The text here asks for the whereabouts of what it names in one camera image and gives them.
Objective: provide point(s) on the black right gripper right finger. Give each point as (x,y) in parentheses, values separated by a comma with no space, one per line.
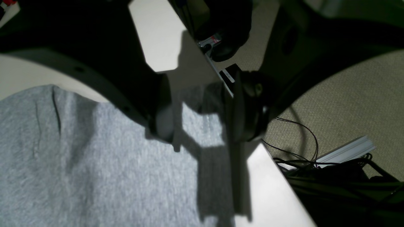
(310,41)

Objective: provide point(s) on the grey T-shirt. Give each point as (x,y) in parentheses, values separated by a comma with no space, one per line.
(67,161)

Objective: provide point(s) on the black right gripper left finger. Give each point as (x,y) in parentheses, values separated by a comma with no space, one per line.
(95,42)

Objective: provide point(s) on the aluminium rail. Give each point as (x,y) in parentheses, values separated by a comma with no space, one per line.
(360,147)

